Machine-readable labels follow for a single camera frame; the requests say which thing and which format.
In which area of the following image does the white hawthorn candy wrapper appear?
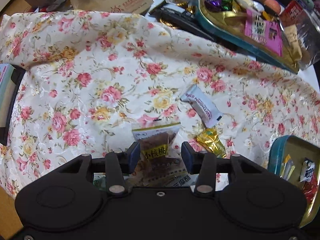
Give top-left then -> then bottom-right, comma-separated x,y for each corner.
180,85 -> 223,128

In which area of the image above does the grey yellow snack packet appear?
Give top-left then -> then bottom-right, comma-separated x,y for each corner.
280,154 -> 295,181

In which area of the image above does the pink snack bag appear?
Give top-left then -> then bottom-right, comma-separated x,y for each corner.
245,10 -> 283,56

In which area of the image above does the red drink carton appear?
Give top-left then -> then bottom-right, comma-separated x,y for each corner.
279,0 -> 303,27

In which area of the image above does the purple foil candy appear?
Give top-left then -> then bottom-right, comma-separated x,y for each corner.
204,0 -> 222,12

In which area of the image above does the gold foil candy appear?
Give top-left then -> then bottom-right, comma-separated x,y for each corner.
196,127 -> 226,158

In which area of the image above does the blue white snack packet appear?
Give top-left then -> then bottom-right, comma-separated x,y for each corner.
299,158 -> 315,183

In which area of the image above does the red snack packet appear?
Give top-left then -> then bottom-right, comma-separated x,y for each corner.
303,174 -> 318,204

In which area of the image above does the floral tablecloth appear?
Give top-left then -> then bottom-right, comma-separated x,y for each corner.
1,10 -> 319,196

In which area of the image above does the sesame crisp snack packet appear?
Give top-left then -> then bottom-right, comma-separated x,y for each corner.
125,155 -> 197,187

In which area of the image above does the book stack in black holder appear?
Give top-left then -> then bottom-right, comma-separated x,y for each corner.
0,63 -> 25,146

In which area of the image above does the glass cookie jar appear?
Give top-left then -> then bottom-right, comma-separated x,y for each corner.
281,0 -> 319,70

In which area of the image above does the large teal gold snack tray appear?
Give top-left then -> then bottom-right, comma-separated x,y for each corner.
195,0 -> 299,74

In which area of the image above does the brown walnut snack packet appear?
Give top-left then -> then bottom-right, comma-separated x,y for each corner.
132,119 -> 181,180

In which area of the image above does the green leaf snack packet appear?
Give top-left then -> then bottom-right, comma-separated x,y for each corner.
93,174 -> 106,191

